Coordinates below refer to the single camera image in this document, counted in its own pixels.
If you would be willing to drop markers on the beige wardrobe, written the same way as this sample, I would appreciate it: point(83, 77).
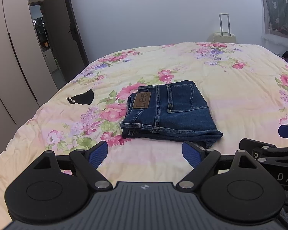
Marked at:
point(25, 81)

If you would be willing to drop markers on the cream hard-shell suitcase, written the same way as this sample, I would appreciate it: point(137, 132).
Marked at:
point(224, 36)

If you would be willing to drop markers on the grey patterned window curtain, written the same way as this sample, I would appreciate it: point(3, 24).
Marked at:
point(276, 17)

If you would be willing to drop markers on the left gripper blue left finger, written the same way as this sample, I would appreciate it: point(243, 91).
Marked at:
point(97, 154)

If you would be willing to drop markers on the blue denim jeans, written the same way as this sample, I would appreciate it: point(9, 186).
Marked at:
point(175, 111)

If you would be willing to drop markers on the dark brown bedroom door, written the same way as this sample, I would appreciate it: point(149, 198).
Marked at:
point(65, 40)

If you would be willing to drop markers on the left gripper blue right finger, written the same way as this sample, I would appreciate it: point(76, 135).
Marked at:
point(192, 153)

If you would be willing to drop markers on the small black pouch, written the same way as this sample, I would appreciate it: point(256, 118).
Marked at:
point(83, 99)

